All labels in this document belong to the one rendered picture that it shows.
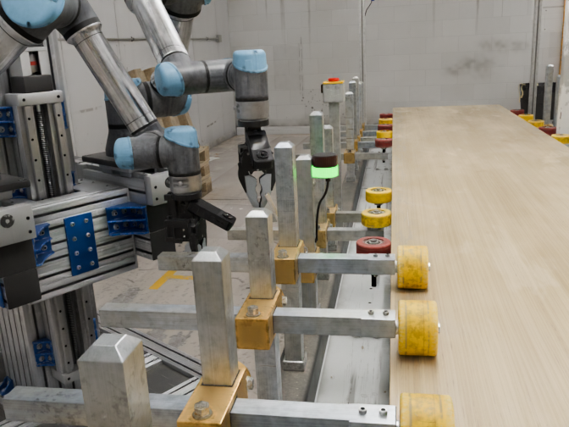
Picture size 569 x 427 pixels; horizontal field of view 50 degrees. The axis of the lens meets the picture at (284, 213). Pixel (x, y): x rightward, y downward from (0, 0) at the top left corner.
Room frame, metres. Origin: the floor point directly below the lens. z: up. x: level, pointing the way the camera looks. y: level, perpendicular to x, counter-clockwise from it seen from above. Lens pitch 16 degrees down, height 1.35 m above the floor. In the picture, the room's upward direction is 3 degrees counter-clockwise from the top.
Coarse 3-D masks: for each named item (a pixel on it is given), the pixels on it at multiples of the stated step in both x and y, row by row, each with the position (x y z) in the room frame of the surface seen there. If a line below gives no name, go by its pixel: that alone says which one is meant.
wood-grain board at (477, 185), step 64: (448, 128) 3.06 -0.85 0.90; (512, 128) 2.95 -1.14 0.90; (448, 192) 1.75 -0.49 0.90; (512, 192) 1.71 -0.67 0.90; (448, 256) 1.21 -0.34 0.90; (512, 256) 1.19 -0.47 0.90; (448, 320) 0.91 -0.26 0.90; (512, 320) 0.90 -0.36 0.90; (448, 384) 0.72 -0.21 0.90; (512, 384) 0.71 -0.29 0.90
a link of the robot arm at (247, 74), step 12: (240, 60) 1.35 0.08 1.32; (252, 60) 1.35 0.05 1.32; (264, 60) 1.37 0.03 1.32; (228, 72) 1.41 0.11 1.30; (240, 72) 1.35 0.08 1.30; (252, 72) 1.35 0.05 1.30; (264, 72) 1.37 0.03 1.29; (240, 84) 1.36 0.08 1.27; (252, 84) 1.35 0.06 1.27; (264, 84) 1.36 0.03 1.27; (240, 96) 1.36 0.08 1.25; (252, 96) 1.35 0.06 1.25; (264, 96) 1.36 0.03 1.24
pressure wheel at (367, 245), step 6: (360, 240) 1.33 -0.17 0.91; (366, 240) 1.33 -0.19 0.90; (372, 240) 1.31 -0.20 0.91; (378, 240) 1.33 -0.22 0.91; (384, 240) 1.32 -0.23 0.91; (360, 246) 1.29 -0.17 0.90; (366, 246) 1.28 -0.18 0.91; (372, 246) 1.28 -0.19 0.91; (378, 246) 1.28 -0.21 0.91; (384, 246) 1.28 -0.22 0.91; (390, 246) 1.30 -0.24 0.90; (360, 252) 1.29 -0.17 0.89; (366, 252) 1.28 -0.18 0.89; (372, 252) 1.28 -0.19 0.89; (378, 252) 1.28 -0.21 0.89; (384, 252) 1.28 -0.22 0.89; (390, 252) 1.30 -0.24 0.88; (372, 276) 1.31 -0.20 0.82; (372, 282) 1.31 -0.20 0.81
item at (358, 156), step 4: (356, 152) 2.82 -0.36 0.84; (360, 152) 2.81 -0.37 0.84; (364, 152) 2.81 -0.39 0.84; (368, 152) 2.80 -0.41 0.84; (372, 152) 2.80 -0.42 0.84; (376, 152) 2.79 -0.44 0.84; (380, 152) 2.79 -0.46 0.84; (384, 152) 2.78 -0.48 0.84; (296, 156) 2.85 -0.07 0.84; (356, 156) 2.80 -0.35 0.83; (360, 156) 2.79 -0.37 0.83; (364, 156) 2.79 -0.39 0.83; (368, 156) 2.79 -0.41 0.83; (372, 156) 2.78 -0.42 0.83; (376, 156) 2.78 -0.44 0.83; (380, 156) 2.78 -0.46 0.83; (384, 156) 2.77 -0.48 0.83; (384, 160) 2.78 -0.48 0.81
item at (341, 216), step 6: (336, 216) 1.82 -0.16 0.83; (342, 216) 1.81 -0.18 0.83; (348, 216) 1.81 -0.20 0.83; (354, 216) 1.81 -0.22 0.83; (360, 216) 1.80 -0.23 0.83; (336, 222) 1.82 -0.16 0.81; (342, 222) 1.81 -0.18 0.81; (348, 222) 1.81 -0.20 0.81; (354, 222) 1.81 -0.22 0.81; (360, 222) 1.80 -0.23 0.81
